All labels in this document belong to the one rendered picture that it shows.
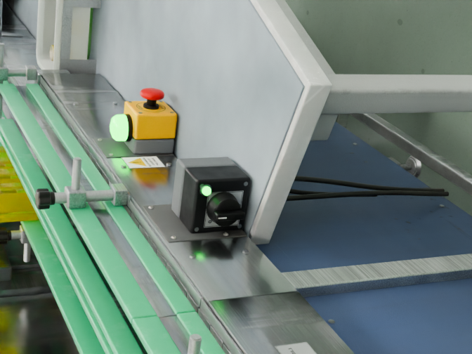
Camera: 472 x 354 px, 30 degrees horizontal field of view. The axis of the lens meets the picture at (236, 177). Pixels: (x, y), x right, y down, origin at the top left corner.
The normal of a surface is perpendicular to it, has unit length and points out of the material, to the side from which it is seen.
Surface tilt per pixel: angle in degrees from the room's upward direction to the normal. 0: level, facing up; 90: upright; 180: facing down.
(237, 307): 90
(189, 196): 0
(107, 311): 90
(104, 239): 90
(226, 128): 0
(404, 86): 90
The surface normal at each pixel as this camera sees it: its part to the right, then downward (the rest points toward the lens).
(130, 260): 0.13, -0.92
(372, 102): 0.33, 0.68
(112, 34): -0.91, 0.04
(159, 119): 0.40, 0.40
